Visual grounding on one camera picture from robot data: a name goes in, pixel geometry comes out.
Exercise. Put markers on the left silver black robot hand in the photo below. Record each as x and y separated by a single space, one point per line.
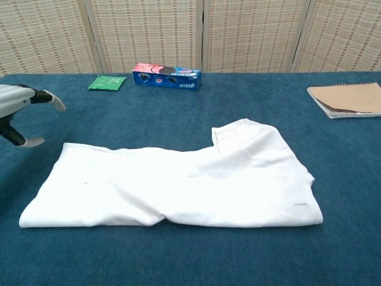
15 98

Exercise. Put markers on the white T-shirt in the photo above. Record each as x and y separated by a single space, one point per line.
178 190

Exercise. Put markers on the green sachet packet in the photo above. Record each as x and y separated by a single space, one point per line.
107 82

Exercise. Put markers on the woven folding screen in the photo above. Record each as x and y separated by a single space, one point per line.
149 35

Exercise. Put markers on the blue pink cookie box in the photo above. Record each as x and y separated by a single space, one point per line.
166 79

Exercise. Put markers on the brown spiral notebook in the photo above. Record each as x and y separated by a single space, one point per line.
348 96

